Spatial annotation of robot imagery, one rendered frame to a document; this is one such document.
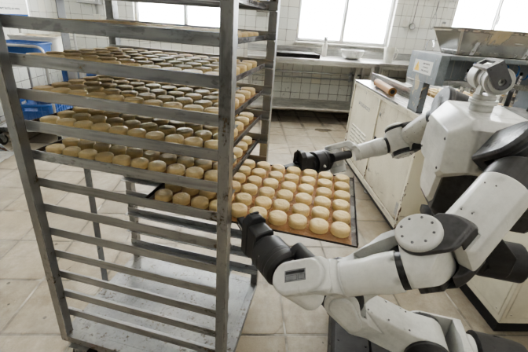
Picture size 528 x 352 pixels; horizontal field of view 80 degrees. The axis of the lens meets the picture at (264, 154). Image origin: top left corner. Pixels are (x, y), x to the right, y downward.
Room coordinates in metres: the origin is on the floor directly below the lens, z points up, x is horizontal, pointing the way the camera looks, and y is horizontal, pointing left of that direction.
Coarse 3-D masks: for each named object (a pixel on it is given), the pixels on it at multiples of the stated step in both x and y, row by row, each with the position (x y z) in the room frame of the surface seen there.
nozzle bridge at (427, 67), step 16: (416, 64) 1.96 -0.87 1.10; (432, 64) 1.79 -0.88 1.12; (448, 64) 1.73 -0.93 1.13; (464, 64) 1.83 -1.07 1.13; (512, 64) 1.85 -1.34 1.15; (416, 80) 1.91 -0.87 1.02; (432, 80) 1.75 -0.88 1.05; (448, 80) 1.78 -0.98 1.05; (416, 96) 1.87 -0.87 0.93; (416, 112) 1.83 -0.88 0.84
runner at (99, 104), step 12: (24, 96) 0.82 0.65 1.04; (36, 96) 0.81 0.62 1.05; (48, 96) 0.81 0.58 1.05; (60, 96) 0.80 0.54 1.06; (72, 96) 0.79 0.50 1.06; (84, 96) 0.79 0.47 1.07; (96, 108) 0.78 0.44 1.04; (108, 108) 0.77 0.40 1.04; (120, 108) 0.76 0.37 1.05; (132, 108) 0.76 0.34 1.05; (144, 108) 0.75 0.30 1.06; (156, 108) 0.74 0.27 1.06; (168, 108) 0.74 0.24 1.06; (180, 120) 0.73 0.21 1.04; (192, 120) 0.72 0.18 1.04; (204, 120) 0.72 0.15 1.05; (216, 120) 0.71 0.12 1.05
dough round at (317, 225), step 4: (312, 220) 0.71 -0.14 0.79; (316, 220) 0.71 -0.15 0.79; (320, 220) 0.72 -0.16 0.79; (324, 220) 0.72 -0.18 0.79; (312, 224) 0.69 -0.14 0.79; (316, 224) 0.70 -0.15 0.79; (320, 224) 0.70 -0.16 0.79; (324, 224) 0.70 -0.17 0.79; (312, 228) 0.69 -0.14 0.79; (316, 228) 0.68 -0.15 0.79; (320, 228) 0.68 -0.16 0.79; (324, 228) 0.68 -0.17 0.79; (316, 232) 0.68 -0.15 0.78; (320, 232) 0.68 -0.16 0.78; (324, 232) 0.68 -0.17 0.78
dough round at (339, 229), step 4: (332, 224) 0.70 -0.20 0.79; (336, 224) 0.70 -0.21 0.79; (340, 224) 0.70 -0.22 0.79; (344, 224) 0.71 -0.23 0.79; (332, 228) 0.69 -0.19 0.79; (336, 228) 0.68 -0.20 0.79; (340, 228) 0.69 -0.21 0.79; (344, 228) 0.69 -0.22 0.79; (348, 228) 0.69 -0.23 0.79; (332, 232) 0.68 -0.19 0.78; (336, 232) 0.67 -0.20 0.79; (340, 232) 0.67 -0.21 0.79; (344, 232) 0.67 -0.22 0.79; (348, 232) 0.68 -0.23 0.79; (336, 236) 0.67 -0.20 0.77; (340, 236) 0.67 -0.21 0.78; (344, 236) 0.67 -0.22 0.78
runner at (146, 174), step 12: (36, 156) 0.82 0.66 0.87; (48, 156) 0.81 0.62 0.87; (60, 156) 0.81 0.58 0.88; (72, 156) 0.80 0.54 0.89; (84, 168) 0.79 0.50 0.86; (96, 168) 0.78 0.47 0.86; (108, 168) 0.77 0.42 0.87; (120, 168) 0.77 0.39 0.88; (132, 168) 0.76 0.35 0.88; (156, 180) 0.75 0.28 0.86; (168, 180) 0.74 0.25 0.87; (180, 180) 0.73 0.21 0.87; (192, 180) 0.72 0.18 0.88; (204, 180) 0.72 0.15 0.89
